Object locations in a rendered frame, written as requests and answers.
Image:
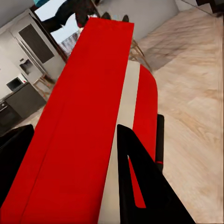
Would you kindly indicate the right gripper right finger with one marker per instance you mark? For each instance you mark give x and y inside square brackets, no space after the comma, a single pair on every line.
[162,204]

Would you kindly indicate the radio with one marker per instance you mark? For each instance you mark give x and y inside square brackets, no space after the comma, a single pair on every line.
[69,174]

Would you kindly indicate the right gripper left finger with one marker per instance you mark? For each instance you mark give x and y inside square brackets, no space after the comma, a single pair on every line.
[13,147]

